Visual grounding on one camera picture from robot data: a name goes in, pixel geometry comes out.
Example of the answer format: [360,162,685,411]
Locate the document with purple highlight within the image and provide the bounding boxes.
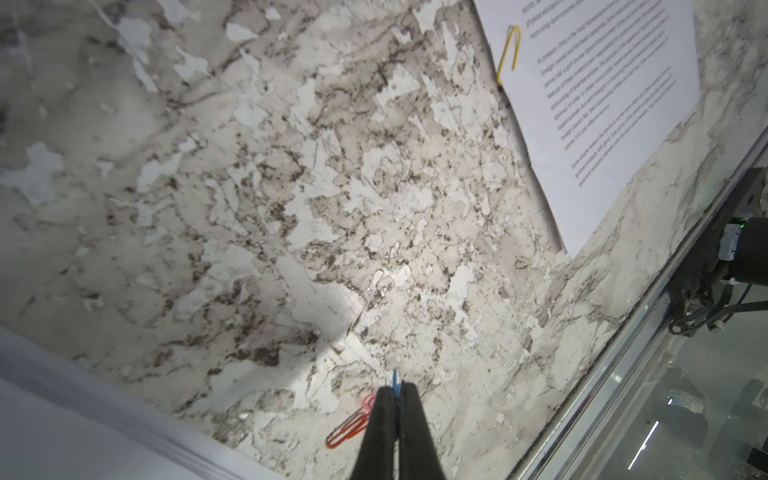
[475,0,699,256]

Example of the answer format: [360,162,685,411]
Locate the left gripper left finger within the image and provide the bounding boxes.
[350,386,396,480]

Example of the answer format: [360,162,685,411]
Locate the blue paperclip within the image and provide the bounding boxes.
[392,370,401,400]

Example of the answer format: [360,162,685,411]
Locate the pink paperclip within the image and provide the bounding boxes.
[361,393,376,415]

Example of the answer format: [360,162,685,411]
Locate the yellow paperclip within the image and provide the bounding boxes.
[496,25,523,87]

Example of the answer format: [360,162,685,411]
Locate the plain text document left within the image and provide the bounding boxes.
[1,330,278,479]

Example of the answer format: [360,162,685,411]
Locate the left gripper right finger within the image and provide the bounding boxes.
[397,382,446,480]

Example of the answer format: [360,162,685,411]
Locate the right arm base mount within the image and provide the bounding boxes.
[668,167,767,337]

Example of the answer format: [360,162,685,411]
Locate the red paperclip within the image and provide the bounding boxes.
[325,409,370,449]

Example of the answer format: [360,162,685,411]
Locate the aluminium front rail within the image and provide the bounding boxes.
[508,131,767,479]

